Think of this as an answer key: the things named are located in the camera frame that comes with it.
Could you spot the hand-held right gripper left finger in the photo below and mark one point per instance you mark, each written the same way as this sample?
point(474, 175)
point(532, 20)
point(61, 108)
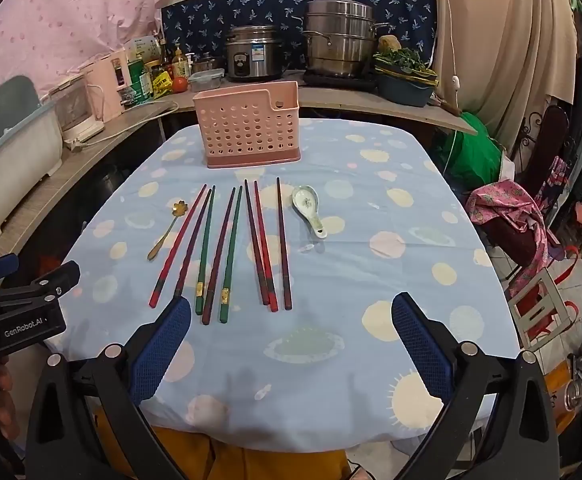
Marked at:
point(161, 345)

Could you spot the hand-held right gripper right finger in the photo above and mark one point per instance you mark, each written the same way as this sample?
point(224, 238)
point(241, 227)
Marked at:
point(421, 345)

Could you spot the gold flower-shaped spoon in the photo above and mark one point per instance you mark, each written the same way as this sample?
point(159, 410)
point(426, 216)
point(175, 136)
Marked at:
point(177, 207)

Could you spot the white ceramic soup spoon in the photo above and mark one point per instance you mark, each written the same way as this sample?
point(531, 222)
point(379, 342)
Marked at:
point(305, 202)

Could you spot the pink perforated utensil holder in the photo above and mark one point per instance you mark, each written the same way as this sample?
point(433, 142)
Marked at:
point(246, 130)

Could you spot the person's left hand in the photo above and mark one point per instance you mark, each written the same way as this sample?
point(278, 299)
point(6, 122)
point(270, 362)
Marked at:
point(3, 390)

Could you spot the white dish box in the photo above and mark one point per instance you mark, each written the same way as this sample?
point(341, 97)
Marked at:
point(11, 160)

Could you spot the red stool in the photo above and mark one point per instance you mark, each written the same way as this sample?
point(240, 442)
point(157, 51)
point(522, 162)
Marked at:
point(536, 310)

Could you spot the mustard yellow trousers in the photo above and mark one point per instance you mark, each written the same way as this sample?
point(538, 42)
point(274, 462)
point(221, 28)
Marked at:
point(221, 460)

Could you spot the blue planet-print tablecloth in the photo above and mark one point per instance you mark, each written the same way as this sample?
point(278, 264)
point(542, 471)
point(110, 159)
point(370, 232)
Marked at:
point(346, 210)

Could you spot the pink floral cloth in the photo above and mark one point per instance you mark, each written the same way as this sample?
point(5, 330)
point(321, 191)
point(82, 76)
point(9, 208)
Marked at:
point(501, 207)

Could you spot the glass kettle with white base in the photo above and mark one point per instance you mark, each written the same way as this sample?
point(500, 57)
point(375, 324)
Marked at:
point(73, 110)

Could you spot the green plastic bag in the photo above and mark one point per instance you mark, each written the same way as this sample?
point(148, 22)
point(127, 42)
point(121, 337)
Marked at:
point(476, 155)

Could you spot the green tin can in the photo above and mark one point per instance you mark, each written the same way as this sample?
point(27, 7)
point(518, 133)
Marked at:
point(136, 82)

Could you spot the yellow snack packet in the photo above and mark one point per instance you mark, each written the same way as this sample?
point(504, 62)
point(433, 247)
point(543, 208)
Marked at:
point(162, 85)

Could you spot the red tomato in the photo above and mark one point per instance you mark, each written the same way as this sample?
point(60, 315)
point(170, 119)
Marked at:
point(180, 84)

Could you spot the dark metal chair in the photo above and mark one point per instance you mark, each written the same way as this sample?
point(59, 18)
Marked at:
point(546, 145)

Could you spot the white carton box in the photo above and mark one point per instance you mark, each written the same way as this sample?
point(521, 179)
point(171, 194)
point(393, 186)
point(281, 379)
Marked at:
point(141, 49)

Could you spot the yellow oil bottle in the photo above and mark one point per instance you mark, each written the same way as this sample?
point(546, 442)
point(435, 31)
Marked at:
point(181, 65)

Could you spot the glass container with blue lid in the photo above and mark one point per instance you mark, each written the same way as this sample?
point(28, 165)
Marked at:
point(206, 81)

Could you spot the blue draining basin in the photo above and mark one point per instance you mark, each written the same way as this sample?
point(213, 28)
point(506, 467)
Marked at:
point(403, 92)

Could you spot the dark sauce bottle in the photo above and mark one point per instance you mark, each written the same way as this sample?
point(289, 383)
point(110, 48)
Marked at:
point(163, 50)

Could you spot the grey wooden counter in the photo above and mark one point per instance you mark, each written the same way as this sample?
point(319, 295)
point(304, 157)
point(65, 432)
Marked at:
point(346, 100)

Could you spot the pink printed curtain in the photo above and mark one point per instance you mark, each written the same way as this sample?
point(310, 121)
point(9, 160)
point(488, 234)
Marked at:
point(61, 20)

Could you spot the small lidded steel pot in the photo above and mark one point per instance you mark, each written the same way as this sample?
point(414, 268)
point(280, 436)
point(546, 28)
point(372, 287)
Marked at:
point(206, 64)

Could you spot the black induction cooker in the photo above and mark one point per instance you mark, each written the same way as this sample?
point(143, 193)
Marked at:
point(321, 81)

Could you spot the leafy green vegetables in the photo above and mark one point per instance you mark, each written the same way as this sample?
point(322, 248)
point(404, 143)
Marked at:
point(401, 57)

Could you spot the blue floral cloth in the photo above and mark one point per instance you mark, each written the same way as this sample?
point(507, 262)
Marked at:
point(196, 25)

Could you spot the steel rice cooker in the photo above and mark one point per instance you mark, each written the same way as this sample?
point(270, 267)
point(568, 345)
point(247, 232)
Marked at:
point(253, 57)

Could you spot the yellow loofah sponge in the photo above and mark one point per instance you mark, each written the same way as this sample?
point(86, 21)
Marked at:
point(390, 43)

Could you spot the beige curtain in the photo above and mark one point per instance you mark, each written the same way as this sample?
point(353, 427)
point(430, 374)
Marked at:
point(511, 50)

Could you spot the steel steamer pot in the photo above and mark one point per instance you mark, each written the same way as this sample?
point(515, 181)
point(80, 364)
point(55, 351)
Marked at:
point(341, 40)

